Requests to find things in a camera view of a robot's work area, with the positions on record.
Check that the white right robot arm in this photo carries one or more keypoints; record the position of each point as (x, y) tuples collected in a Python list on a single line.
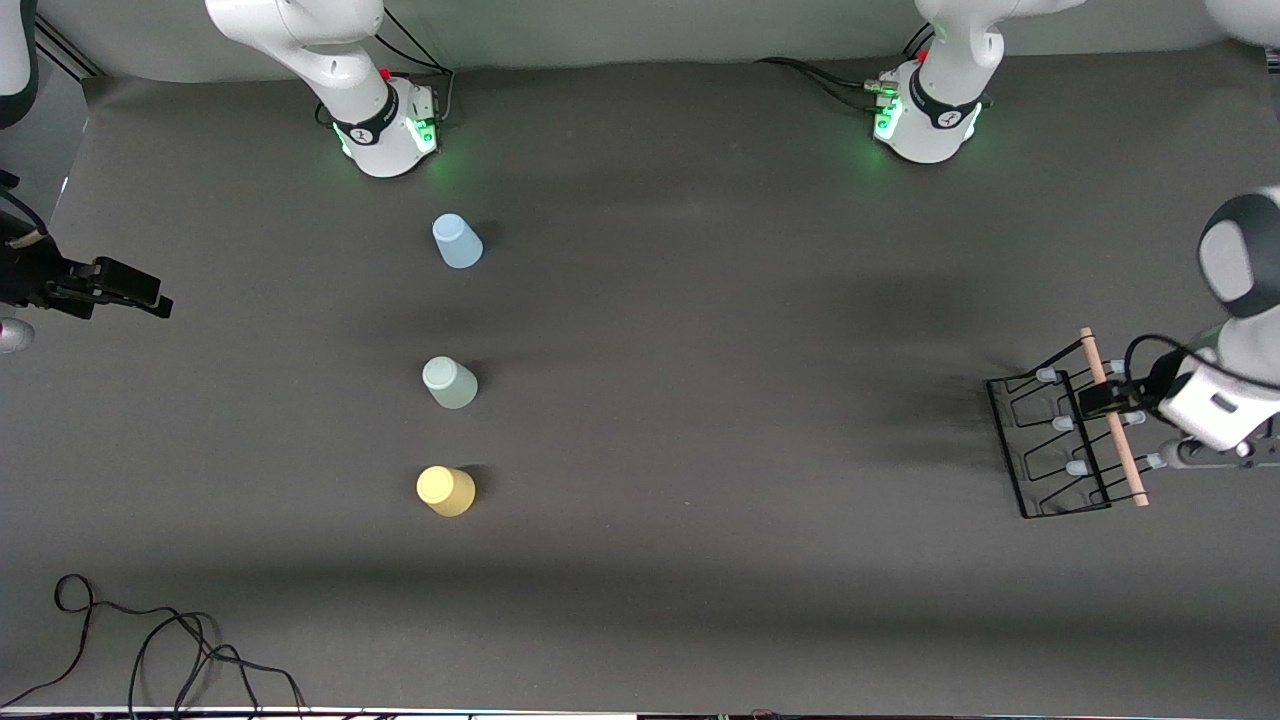
[(340, 60)]

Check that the dark grey table cover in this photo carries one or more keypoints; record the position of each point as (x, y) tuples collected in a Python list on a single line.
[(700, 450)]

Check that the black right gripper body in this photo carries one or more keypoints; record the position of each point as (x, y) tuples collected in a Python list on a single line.
[(28, 272)]

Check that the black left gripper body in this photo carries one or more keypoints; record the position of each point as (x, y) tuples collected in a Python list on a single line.
[(1160, 378)]

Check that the black metal rail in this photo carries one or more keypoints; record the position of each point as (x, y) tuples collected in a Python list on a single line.
[(65, 50)]

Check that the yellow plastic cup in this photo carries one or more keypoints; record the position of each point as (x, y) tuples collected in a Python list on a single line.
[(445, 491)]

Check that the pale green plastic cup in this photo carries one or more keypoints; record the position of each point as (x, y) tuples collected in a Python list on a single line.
[(449, 383)]

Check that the light blue plastic cup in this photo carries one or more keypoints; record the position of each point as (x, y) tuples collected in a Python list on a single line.
[(457, 243)]

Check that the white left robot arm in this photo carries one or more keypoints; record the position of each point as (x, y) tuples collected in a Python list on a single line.
[(935, 110)]

